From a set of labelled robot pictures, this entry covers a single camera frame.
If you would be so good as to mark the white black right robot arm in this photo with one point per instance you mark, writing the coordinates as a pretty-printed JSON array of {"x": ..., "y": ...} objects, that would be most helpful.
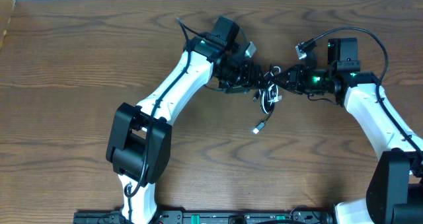
[{"x": 390, "y": 197}]

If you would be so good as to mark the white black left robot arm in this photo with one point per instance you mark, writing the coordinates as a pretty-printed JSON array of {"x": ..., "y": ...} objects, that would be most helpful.
[{"x": 139, "y": 145}]

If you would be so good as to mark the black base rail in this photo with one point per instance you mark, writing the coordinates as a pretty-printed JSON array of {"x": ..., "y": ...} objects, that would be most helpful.
[{"x": 300, "y": 215}]

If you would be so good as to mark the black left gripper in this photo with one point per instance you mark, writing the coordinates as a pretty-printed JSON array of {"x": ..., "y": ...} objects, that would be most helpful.
[{"x": 246, "y": 75}]

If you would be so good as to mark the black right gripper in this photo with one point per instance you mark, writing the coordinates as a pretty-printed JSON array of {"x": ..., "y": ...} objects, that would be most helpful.
[{"x": 295, "y": 80}]

